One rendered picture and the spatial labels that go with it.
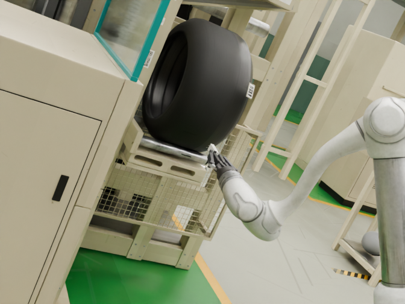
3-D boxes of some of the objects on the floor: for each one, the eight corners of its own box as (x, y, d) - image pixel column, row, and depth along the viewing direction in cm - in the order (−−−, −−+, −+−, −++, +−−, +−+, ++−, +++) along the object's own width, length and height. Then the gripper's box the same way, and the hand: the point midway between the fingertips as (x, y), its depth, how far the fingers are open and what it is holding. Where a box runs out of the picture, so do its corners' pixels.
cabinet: (341, 205, 676) (392, 111, 645) (316, 184, 723) (363, 96, 693) (393, 220, 718) (442, 132, 688) (366, 199, 765) (411, 116, 735)
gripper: (248, 175, 211) (228, 143, 230) (219, 166, 205) (200, 134, 224) (238, 191, 213) (219, 158, 233) (209, 183, 207) (192, 149, 227)
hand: (213, 151), depth 225 cm, fingers closed
